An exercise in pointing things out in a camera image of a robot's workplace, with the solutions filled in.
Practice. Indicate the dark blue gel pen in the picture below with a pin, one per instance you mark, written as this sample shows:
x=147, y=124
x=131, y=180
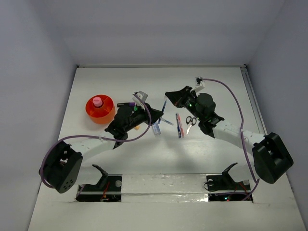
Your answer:
x=163, y=108

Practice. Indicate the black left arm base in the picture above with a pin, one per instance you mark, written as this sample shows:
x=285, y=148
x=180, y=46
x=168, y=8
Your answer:
x=107, y=189

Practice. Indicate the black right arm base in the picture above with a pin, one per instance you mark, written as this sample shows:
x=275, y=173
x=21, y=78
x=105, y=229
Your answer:
x=222, y=188

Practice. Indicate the aluminium rail on right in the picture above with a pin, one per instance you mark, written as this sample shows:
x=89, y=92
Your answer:
x=253, y=120

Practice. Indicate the blue ballpoint pen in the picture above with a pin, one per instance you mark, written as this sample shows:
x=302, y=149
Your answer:
x=178, y=126

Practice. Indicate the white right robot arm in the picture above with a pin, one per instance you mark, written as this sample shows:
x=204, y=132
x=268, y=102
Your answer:
x=271, y=158

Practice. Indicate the purple cap highlighter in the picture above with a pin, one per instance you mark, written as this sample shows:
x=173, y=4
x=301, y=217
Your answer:
x=126, y=104

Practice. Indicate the clear spray bottle blue cap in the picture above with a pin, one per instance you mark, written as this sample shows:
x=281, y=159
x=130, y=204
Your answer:
x=156, y=129

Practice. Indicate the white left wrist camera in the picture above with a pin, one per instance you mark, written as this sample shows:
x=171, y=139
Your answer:
x=139, y=98

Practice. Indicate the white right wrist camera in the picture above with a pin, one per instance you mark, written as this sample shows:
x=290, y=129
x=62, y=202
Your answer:
x=199, y=85

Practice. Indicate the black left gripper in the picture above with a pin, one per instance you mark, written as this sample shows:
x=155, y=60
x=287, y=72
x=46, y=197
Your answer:
x=147, y=112

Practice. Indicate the black handled scissors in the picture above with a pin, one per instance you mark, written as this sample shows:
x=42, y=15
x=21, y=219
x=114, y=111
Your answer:
x=190, y=121

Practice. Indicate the clear blue gel pen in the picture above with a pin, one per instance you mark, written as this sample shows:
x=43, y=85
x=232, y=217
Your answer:
x=166, y=121

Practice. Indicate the red gel pen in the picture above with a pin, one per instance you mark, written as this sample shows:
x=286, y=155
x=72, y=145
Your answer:
x=180, y=125

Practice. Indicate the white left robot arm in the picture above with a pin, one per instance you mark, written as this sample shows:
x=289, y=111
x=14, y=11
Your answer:
x=62, y=167

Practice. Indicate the pink patterned tube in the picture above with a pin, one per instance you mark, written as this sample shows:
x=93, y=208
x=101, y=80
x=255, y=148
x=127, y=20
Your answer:
x=97, y=102

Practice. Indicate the orange round organizer container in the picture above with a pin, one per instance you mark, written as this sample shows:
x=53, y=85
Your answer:
x=102, y=115

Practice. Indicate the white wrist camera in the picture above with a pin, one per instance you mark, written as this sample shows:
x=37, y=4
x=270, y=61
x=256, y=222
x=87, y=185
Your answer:
x=139, y=98
x=199, y=85

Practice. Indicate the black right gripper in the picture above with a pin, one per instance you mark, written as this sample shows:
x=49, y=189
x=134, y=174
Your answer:
x=178, y=97

